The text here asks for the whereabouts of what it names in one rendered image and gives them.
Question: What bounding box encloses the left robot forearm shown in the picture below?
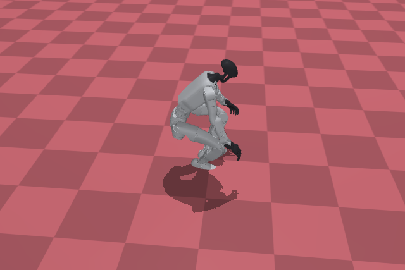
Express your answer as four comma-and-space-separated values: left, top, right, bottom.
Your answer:
216, 88, 227, 105

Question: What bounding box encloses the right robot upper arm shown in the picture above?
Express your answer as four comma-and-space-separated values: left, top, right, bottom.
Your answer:
203, 87, 219, 126

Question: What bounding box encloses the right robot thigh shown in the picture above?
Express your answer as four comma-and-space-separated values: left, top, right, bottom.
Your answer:
171, 122, 225, 152

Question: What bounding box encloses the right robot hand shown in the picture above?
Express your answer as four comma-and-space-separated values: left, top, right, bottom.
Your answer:
224, 141, 242, 161

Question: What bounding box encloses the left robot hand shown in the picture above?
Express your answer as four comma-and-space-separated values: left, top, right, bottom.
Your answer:
224, 99, 239, 115

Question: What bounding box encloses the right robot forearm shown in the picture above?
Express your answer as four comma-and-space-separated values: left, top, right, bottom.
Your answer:
214, 118, 231, 147

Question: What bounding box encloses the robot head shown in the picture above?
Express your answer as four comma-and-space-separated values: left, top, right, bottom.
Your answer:
207, 59, 238, 83

